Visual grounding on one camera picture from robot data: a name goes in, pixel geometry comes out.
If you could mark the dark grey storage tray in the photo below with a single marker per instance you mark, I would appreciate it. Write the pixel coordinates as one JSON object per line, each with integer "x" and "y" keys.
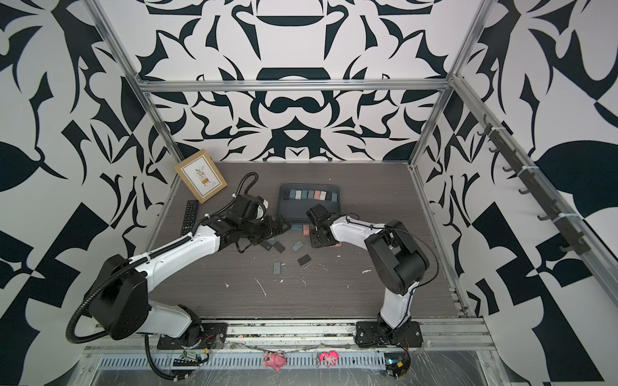
{"x": 295, "y": 211}

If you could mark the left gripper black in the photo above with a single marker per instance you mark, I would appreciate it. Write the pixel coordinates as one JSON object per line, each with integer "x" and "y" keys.
{"x": 273, "y": 232}

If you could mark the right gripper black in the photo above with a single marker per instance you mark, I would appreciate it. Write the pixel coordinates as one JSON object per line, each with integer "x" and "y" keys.
{"x": 314, "y": 242}

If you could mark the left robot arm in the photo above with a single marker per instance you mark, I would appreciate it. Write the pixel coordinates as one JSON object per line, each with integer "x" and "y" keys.
{"x": 119, "y": 299}

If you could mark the small circuit board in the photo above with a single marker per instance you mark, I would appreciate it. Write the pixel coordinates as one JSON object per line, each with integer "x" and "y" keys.
{"x": 398, "y": 367}
{"x": 189, "y": 359}

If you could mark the grey-blue eraser centre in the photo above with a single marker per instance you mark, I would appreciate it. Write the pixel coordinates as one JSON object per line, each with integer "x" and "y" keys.
{"x": 297, "y": 246}

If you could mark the pink toy right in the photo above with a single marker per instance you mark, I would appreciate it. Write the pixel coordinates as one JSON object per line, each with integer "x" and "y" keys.
{"x": 328, "y": 359}

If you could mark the wooden picture frame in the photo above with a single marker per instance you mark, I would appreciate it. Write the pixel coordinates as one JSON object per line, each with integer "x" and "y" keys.
{"x": 201, "y": 176}

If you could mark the small circuit board left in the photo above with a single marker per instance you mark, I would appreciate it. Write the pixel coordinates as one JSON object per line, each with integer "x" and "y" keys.
{"x": 189, "y": 359}

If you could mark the black remote control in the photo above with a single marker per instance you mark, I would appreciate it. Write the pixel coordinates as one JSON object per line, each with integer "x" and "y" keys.
{"x": 189, "y": 217}

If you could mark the black eraser pair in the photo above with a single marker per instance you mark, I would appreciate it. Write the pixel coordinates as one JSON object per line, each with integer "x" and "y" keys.
{"x": 266, "y": 245}
{"x": 279, "y": 247}

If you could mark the pink toy left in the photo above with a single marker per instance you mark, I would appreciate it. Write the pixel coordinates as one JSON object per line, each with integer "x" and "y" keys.
{"x": 274, "y": 360}

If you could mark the small circuit board right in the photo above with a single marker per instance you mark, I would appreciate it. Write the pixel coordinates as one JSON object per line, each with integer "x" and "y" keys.
{"x": 398, "y": 367}

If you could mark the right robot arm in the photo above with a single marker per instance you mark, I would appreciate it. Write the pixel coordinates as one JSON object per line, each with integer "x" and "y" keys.
{"x": 401, "y": 264}

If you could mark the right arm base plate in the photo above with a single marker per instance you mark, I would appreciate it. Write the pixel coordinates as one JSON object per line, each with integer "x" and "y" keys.
{"x": 380, "y": 334}

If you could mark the white slotted cable duct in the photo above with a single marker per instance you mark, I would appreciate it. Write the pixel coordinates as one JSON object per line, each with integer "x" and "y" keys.
{"x": 244, "y": 361}

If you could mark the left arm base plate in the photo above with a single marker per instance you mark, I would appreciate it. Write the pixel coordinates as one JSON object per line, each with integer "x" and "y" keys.
{"x": 207, "y": 335}

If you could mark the pink toy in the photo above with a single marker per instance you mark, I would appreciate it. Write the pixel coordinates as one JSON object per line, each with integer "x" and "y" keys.
{"x": 274, "y": 360}
{"x": 328, "y": 359}

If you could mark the black wall hook rail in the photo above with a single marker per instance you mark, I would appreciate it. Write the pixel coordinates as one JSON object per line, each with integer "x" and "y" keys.
{"x": 537, "y": 185}

